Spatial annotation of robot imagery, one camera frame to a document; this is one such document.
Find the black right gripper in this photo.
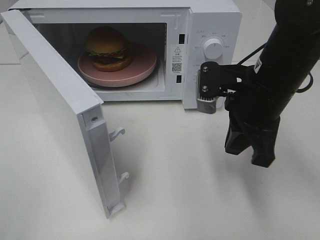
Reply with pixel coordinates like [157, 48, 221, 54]
[223, 82, 282, 167]

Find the pink round plate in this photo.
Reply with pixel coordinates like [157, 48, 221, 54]
[77, 43, 157, 88]

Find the burger with lettuce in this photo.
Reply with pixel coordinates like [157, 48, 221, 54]
[85, 26, 133, 72]

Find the white microwave door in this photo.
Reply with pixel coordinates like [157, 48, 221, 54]
[1, 10, 129, 217]

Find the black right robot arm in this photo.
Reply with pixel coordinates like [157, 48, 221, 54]
[224, 0, 320, 168]

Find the upper white power knob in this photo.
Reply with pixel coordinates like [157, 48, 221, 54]
[203, 36, 224, 60]

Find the white warning label sticker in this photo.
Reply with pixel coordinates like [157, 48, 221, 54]
[169, 44, 185, 74]

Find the white microwave oven body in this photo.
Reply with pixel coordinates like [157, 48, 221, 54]
[7, 0, 242, 109]

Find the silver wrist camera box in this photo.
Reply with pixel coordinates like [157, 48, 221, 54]
[195, 61, 256, 115]

